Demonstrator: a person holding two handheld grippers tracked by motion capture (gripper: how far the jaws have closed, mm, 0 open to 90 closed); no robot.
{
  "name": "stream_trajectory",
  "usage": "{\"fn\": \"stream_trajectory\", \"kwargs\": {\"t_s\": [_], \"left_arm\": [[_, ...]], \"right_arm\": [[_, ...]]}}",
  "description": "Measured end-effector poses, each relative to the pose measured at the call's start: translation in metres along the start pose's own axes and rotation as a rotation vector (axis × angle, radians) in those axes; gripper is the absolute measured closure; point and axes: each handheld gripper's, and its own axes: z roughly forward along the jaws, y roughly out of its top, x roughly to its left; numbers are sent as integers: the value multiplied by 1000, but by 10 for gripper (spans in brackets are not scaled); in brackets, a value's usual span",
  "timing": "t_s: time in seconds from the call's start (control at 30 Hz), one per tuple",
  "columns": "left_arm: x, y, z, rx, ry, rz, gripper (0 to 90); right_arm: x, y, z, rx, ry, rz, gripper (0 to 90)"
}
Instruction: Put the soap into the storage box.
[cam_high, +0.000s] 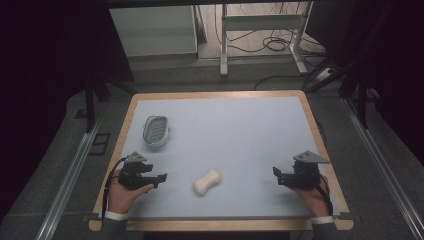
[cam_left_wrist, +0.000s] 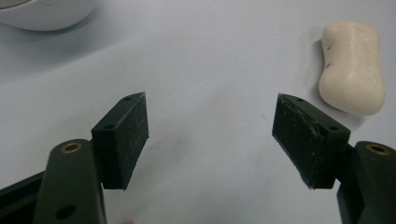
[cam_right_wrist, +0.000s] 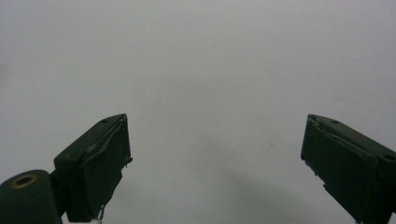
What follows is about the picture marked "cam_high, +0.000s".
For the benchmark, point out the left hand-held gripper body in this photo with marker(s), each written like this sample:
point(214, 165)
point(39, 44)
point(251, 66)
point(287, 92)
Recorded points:
point(131, 178)

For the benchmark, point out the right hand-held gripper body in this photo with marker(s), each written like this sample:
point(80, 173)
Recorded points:
point(305, 173)

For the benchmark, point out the person's left hand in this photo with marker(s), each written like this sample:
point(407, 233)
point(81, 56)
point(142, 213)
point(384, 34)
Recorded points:
point(121, 198)

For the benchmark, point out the person's right hand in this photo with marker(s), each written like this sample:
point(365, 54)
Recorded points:
point(313, 200)

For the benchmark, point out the grey oval soap dish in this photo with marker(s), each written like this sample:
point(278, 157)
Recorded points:
point(156, 130)

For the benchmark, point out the black floor plate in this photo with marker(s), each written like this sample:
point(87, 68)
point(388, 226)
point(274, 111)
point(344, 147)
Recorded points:
point(99, 144)

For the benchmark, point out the white soap bar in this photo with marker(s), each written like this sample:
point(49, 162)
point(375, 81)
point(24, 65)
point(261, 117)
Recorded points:
point(207, 182)

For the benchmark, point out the light blue table mat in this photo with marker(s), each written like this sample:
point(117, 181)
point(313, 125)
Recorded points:
point(233, 140)

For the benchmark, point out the black stand legs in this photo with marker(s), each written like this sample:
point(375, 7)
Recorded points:
point(89, 103)

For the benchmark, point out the white power strip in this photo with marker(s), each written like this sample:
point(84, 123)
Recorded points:
point(324, 75)

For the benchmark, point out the black tripod legs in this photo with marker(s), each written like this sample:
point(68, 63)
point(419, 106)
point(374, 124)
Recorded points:
point(353, 80)

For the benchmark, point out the white cabinet panel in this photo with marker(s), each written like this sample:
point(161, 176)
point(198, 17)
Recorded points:
point(153, 30)

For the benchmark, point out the dark curtain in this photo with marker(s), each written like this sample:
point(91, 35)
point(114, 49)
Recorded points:
point(386, 60)
point(43, 66)

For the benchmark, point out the aluminium floor rail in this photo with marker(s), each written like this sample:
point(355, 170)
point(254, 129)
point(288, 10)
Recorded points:
point(66, 186)
point(383, 166)

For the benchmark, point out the white metal stand frame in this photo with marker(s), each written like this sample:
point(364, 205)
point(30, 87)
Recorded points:
point(263, 22)

